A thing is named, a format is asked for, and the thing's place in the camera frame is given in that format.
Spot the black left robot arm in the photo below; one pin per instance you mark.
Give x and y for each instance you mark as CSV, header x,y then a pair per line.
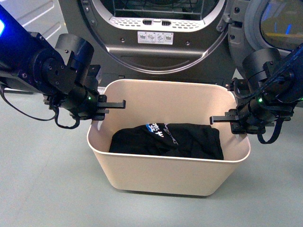
x,y
63,74

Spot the black printed t-shirt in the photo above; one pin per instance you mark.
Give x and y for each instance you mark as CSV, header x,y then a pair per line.
x,y
170,140

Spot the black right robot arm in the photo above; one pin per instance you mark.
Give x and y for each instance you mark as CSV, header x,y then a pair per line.
x,y
272,86

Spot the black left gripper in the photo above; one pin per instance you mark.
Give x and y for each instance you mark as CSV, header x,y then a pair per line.
x,y
85,104

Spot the dark grey dryer machine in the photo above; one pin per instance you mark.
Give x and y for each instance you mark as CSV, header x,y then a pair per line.
x,y
172,40

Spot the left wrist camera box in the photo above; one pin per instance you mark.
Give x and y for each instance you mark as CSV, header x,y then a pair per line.
x,y
94,73

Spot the beige plastic laundry hamper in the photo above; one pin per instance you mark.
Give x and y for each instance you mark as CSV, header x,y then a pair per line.
x,y
149,101

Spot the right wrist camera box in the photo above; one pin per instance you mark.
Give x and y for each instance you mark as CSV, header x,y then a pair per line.
x,y
239,87

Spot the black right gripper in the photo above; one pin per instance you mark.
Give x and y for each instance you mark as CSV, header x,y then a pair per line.
x,y
250,118

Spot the dark grey dryer door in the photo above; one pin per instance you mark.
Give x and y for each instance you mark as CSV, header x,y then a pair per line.
x,y
257,24

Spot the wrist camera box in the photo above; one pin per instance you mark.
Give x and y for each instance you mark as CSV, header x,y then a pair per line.
x,y
239,87
94,73

